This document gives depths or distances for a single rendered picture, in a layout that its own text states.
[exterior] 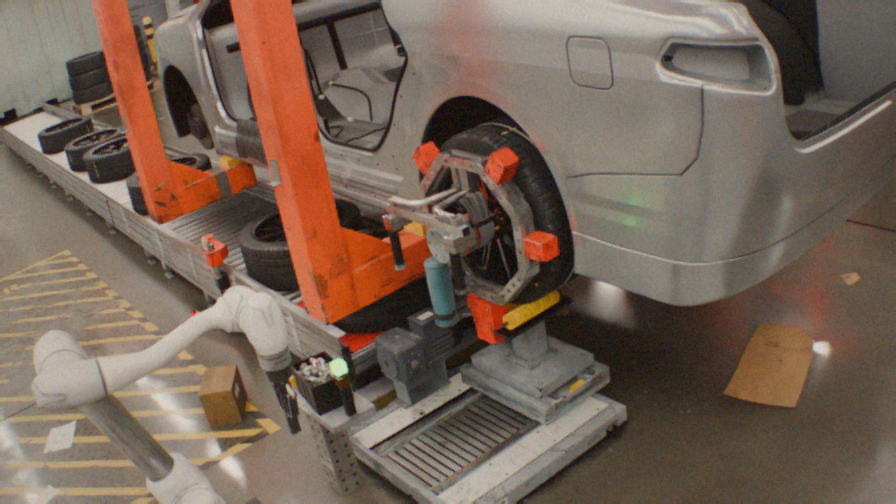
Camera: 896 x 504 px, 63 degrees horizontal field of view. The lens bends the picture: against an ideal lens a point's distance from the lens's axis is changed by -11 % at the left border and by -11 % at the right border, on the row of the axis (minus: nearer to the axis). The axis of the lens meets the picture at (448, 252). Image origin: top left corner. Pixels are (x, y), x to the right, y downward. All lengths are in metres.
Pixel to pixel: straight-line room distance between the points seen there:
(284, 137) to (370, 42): 2.62
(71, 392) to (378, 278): 1.57
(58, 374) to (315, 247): 1.32
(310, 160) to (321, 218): 0.22
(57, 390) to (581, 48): 1.68
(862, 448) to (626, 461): 0.89
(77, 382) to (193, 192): 2.96
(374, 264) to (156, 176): 1.94
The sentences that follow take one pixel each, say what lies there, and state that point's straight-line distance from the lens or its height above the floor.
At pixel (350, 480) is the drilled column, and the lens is 3.14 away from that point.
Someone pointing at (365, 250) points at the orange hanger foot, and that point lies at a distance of 3.22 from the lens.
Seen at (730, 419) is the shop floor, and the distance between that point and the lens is 3.26.
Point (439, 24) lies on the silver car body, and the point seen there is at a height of 1.56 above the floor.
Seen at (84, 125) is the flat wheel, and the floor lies 0.46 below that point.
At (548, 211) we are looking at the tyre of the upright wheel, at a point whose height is 0.95.
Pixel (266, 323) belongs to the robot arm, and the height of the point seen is 1.03.
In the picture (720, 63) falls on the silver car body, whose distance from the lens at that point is 2.35.
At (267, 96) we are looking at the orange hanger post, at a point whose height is 1.43.
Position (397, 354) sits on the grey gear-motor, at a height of 0.38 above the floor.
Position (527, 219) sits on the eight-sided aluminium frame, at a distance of 2.71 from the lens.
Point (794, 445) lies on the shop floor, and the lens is 3.14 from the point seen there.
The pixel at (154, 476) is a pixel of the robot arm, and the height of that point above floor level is 0.63.
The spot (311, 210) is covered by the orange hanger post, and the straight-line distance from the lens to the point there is 3.03.
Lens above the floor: 1.99
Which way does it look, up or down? 24 degrees down
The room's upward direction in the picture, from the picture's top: 10 degrees counter-clockwise
